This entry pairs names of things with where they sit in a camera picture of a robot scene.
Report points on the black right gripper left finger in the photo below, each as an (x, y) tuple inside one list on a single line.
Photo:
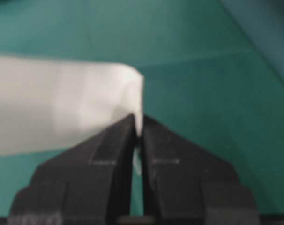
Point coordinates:
[(88, 184)]

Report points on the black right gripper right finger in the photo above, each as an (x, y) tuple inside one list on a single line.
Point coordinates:
[(183, 182)]

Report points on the white duct tape roll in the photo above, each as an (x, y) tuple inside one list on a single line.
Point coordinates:
[(54, 104)]

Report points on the green table cloth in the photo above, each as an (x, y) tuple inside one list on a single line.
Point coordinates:
[(203, 77)]

